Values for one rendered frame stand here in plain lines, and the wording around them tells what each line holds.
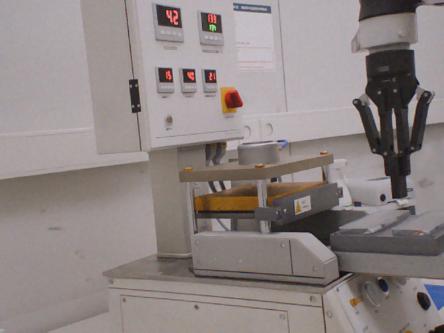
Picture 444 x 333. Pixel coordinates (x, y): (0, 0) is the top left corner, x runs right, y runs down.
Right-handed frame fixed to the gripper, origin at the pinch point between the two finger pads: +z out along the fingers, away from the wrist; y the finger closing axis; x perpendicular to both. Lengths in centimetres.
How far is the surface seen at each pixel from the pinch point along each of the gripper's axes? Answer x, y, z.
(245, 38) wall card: 68, -71, -37
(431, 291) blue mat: 48, -13, 33
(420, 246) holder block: -9.9, 6.1, 9.2
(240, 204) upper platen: -10.9, -24.2, 3.0
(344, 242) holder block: -10.2, -5.5, 9.2
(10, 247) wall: -13, -86, 12
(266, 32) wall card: 78, -69, -39
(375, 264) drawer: -11.1, -0.4, 12.1
